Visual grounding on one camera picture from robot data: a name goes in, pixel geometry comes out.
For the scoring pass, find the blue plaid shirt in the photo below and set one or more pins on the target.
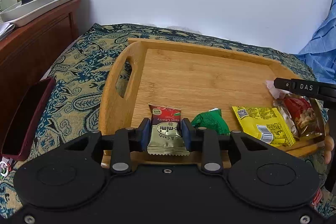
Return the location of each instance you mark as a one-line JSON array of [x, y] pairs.
[[323, 51]]

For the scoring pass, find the person's right hand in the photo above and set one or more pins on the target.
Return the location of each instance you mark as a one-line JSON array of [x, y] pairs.
[[329, 148]]

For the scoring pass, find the cream and red candy packet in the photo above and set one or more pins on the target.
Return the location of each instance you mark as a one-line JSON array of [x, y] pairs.
[[165, 132]]

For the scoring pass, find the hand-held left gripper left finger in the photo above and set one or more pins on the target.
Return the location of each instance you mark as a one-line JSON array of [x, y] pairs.
[[145, 134]]

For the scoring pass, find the red gold nut packet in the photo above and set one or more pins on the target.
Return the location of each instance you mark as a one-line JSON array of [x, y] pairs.
[[302, 111]]

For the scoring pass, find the dark red zip pouch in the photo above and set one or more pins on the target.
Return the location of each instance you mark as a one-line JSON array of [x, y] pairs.
[[23, 114]]

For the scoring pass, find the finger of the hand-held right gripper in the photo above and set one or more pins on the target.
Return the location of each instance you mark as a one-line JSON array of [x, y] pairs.
[[282, 83]]

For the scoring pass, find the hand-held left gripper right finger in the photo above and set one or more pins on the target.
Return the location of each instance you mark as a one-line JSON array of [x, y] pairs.
[[187, 134]]

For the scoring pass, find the white serving tray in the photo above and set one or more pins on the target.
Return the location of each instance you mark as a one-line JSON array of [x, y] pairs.
[[34, 9]]

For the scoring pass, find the white papers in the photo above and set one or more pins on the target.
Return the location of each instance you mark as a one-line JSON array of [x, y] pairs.
[[6, 29]]

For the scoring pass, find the green snack packet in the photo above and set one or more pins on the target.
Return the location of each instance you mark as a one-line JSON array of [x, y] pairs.
[[210, 121]]

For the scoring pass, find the clear nougat bar packet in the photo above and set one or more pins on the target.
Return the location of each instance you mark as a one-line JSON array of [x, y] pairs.
[[284, 115]]

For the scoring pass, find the white snack packet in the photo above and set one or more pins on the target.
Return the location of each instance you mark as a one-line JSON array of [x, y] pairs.
[[274, 93]]

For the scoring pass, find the yellow snack packet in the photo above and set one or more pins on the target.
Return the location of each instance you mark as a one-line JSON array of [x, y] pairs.
[[260, 119]]

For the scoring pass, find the wooden cabinet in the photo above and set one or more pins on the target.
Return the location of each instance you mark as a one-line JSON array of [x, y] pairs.
[[31, 56]]

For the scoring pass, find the wooden tray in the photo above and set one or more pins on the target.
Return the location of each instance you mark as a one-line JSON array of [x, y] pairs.
[[197, 74]]

